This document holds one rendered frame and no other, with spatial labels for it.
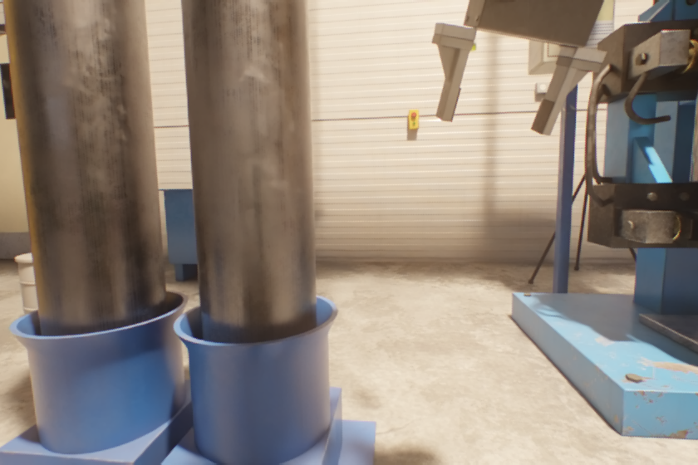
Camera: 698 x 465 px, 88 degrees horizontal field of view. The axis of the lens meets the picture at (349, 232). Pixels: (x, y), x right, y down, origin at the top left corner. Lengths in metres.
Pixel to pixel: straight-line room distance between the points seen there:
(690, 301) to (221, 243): 1.66
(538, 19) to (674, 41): 0.89
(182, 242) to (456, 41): 2.44
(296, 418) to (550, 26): 0.66
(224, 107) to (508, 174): 2.74
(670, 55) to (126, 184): 1.32
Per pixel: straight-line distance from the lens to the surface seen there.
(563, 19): 0.51
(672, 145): 1.75
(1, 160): 4.70
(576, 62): 0.53
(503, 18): 0.47
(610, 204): 1.41
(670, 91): 1.50
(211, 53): 0.65
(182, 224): 2.70
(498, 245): 3.18
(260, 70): 0.62
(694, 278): 1.83
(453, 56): 0.47
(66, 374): 0.82
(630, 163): 1.43
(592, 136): 1.39
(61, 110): 0.77
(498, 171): 3.14
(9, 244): 4.72
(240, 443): 0.70
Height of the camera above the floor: 0.60
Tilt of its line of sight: 7 degrees down
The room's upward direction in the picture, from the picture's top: 1 degrees counter-clockwise
